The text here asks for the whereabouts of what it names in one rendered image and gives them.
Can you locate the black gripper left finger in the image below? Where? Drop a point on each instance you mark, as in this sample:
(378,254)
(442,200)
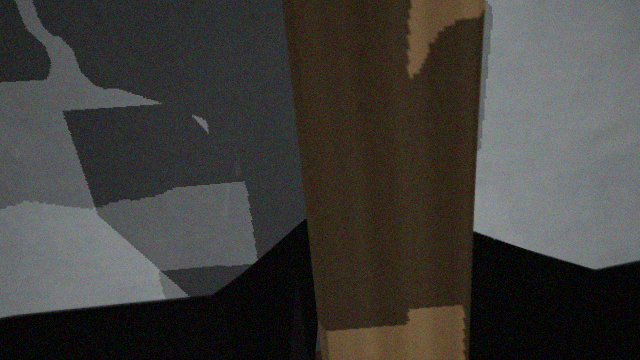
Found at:
(267,313)

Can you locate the brown wooden board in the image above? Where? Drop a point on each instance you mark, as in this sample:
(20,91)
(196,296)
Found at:
(386,98)

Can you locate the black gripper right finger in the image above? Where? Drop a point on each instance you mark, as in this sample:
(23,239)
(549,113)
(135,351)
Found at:
(530,306)

